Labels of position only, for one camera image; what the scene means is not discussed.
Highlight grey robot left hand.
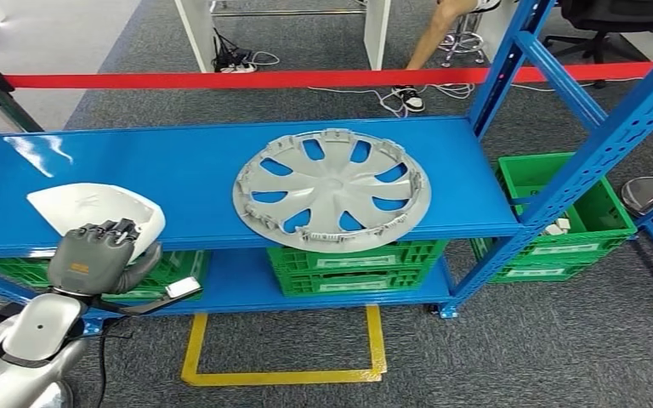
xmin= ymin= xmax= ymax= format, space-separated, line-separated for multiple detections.
xmin=47 ymin=219 xmax=163 ymax=298

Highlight white plastic mirror cover part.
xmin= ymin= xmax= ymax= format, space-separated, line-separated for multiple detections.
xmin=26 ymin=183 xmax=167 ymax=264

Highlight long red barrier belt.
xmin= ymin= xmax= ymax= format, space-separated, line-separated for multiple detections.
xmin=2 ymin=60 xmax=653 ymax=90

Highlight white power strip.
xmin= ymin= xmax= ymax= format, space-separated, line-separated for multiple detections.
xmin=216 ymin=61 xmax=258 ymax=74

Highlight grey plastic wheel hubcap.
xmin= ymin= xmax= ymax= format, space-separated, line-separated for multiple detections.
xmin=232 ymin=127 xmax=433 ymax=254

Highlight white desk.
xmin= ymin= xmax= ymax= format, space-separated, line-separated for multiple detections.
xmin=174 ymin=0 xmax=392 ymax=73
xmin=475 ymin=0 xmax=653 ymax=63

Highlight person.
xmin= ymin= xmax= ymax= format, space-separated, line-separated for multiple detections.
xmin=391 ymin=0 xmax=503 ymax=114

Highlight chrome stool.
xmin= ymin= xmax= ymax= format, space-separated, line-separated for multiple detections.
xmin=438 ymin=11 xmax=486 ymax=67

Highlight open green plastic crate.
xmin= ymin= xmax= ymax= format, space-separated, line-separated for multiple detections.
xmin=495 ymin=151 xmax=638 ymax=254

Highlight black office chair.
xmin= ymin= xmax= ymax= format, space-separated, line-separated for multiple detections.
xmin=542 ymin=0 xmax=653 ymax=64

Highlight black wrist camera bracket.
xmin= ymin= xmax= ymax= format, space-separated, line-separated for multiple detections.
xmin=87 ymin=290 xmax=184 ymax=318

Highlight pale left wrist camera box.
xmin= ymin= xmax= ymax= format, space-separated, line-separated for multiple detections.
xmin=164 ymin=276 xmax=202 ymax=299

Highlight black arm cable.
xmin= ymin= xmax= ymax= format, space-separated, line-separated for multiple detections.
xmin=95 ymin=331 xmax=109 ymax=408

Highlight black plug cables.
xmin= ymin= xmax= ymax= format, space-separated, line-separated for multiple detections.
xmin=213 ymin=28 xmax=252 ymax=71

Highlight white floor cable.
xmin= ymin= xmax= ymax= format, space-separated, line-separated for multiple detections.
xmin=249 ymin=50 xmax=281 ymax=67

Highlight white cable tangle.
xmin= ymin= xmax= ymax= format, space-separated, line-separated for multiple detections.
xmin=306 ymin=82 xmax=477 ymax=119

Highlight round chrome base plate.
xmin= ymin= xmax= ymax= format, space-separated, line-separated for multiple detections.
xmin=621 ymin=176 xmax=653 ymax=230

